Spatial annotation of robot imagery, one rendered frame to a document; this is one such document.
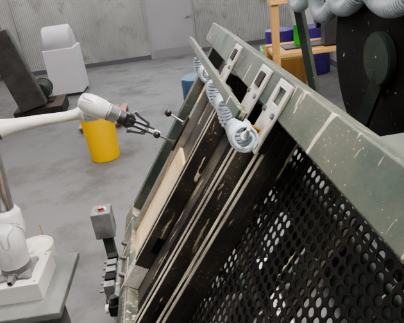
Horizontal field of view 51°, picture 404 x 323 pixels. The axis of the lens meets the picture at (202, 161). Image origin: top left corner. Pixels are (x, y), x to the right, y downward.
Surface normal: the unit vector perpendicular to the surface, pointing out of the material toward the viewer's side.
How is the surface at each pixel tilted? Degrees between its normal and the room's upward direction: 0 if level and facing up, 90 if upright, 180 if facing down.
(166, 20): 90
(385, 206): 56
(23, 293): 90
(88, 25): 90
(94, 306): 0
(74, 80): 90
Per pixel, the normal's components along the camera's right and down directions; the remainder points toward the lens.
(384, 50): -0.99, 0.16
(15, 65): 0.18, 0.40
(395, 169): -0.88, -0.37
